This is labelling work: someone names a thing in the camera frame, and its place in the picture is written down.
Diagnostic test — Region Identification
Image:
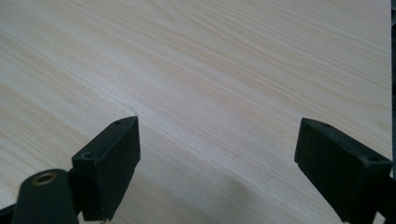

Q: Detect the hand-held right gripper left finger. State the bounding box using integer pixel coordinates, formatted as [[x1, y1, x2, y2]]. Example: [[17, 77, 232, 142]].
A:
[[71, 115, 142, 222]]

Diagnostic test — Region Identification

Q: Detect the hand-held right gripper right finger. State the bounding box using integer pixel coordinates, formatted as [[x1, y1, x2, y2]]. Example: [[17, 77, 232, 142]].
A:
[[293, 117, 394, 224]]

